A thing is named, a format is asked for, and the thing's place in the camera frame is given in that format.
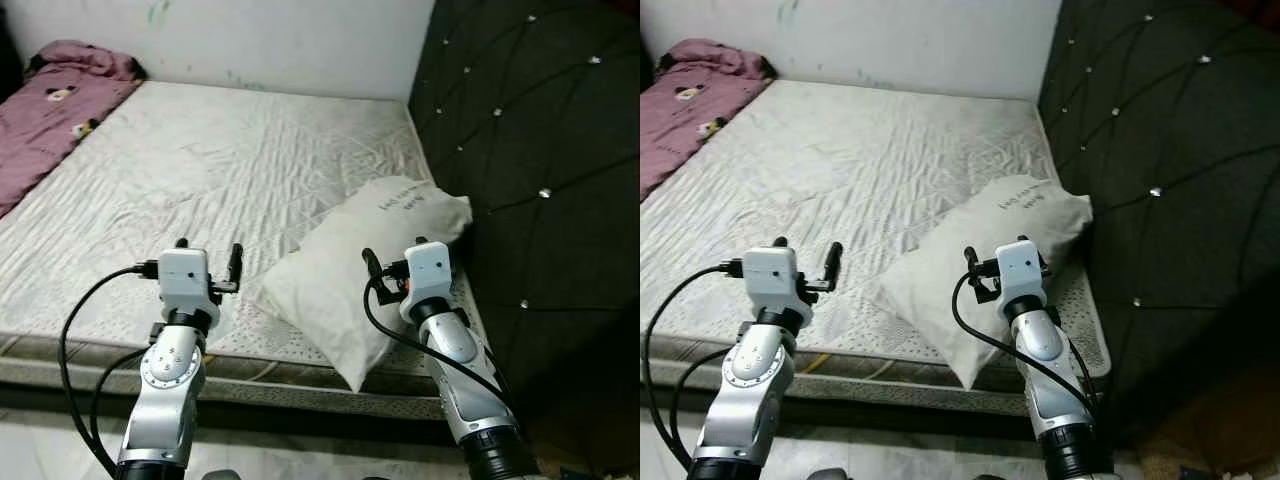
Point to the grey quilted mattress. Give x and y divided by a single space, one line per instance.
850 160
200 160

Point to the grey left robot leg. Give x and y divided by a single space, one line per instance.
220 475
835 475

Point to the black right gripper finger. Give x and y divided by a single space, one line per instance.
973 262
372 265

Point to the black tufted headboard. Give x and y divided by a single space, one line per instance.
1170 150
540 150

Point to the white pillow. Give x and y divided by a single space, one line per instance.
950 270
330 270

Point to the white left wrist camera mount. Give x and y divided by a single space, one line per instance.
185 280
772 278

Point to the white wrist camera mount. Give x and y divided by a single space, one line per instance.
428 275
772 278
185 280
1020 268

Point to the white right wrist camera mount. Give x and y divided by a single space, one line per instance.
428 275
1020 268

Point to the mauve cartoon print blanket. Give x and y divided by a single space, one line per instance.
690 110
50 110

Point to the dark bed base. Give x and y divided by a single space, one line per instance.
280 420
900 425

